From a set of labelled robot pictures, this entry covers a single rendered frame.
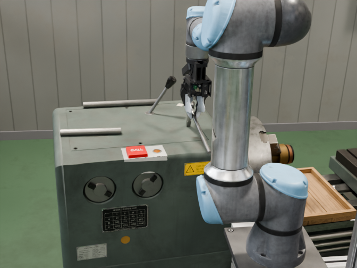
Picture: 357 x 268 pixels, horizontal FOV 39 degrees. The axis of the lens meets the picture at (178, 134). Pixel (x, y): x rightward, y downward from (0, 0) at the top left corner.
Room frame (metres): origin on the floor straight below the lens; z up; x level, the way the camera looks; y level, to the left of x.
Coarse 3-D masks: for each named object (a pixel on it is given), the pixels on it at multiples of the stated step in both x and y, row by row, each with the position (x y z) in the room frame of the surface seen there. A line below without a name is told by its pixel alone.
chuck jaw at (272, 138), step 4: (260, 132) 1.68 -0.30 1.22; (260, 136) 1.67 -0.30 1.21; (264, 136) 1.67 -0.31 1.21; (268, 136) 1.69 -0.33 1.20; (272, 136) 1.69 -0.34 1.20; (264, 140) 1.66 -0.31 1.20; (268, 140) 1.67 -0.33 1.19; (272, 140) 1.68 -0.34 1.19; (276, 140) 1.68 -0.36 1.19; (272, 144) 1.67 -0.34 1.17; (276, 144) 1.68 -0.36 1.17; (272, 148) 1.69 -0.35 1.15; (276, 148) 1.70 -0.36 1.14; (272, 152) 1.71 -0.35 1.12; (276, 152) 1.72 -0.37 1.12; (280, 152) 1.73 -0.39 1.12
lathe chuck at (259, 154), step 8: (256, 120) 1.74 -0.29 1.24; (256, 128) 1.69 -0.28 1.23; (264, 128) 1.70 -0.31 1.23; (256, 136) 1.66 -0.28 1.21; (256, 144) 1.63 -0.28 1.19; (264, 144) 1.64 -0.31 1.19; (248, 152) 1.61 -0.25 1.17; (256, 152) 1.61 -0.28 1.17; (264, 152) 1.62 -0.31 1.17; (248, 160) 1.59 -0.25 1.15; (256, 160) 1.60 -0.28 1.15; (264, 160) 1.61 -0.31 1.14; (256, 168) 1.59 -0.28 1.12
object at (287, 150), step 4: (280, 144) 1.79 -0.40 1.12; (280, 148) 1.76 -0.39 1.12; (284, 148) 1.76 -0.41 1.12; (288, 148) 1.77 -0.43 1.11; (292, 148) 1.77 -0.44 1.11; (284, 152) 1.75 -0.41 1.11; (288, 152) 1.76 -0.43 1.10; (292, 152) 1.76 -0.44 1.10; (272, 156) 1.74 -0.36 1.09; (276, 156) 1.74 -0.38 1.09; (280, 156) 1.73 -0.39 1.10; (284, 156) 1.74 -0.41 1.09; (288, 156) 1.75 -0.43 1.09; (292, 156) 1.75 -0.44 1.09; (272, 160) 1.74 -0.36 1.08; (276, 160) 1.74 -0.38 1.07; (280, 160) 1.73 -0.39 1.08; (284, 160) 1.74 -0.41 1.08; (288, 160) 1.75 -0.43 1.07; (292, 160) 1.75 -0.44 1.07
